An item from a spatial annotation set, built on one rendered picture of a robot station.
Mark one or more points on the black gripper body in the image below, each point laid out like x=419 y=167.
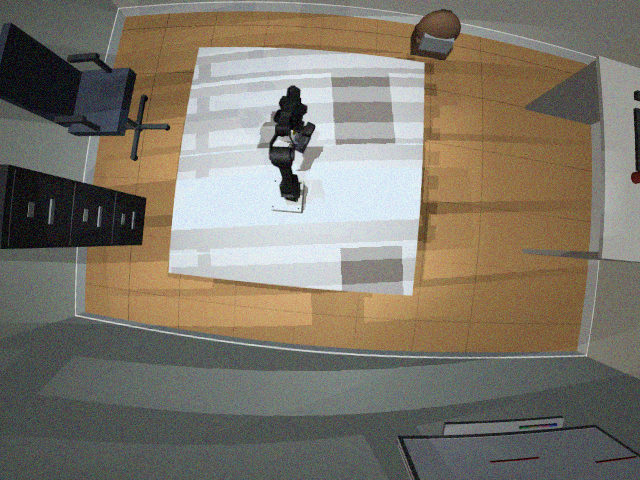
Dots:
x=299 y=124

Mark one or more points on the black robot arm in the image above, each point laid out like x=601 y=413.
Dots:
x=283 y=157

